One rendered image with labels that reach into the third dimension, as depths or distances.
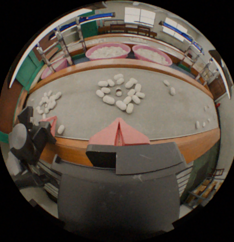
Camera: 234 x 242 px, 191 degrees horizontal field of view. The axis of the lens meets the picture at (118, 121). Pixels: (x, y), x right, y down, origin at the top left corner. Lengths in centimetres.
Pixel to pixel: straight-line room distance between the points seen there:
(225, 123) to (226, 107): 69
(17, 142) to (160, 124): 38
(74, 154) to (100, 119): 13
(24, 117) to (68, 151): 17
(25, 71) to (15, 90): 19
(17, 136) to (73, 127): 21
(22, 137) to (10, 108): 66
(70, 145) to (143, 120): 24
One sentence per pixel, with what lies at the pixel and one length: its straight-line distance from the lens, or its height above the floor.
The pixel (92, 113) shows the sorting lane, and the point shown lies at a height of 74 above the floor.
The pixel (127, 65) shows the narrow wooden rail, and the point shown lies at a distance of 37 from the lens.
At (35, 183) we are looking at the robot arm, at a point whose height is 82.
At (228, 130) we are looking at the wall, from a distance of 448.
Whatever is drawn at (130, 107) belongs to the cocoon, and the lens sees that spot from 24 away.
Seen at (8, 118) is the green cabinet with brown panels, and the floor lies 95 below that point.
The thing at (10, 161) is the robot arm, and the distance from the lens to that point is 29.
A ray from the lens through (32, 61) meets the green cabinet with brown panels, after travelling 100.
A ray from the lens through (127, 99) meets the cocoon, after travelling 25.
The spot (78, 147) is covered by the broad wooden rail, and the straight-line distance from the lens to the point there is 24.
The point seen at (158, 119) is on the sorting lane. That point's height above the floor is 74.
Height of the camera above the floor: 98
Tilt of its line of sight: 77 degrees down
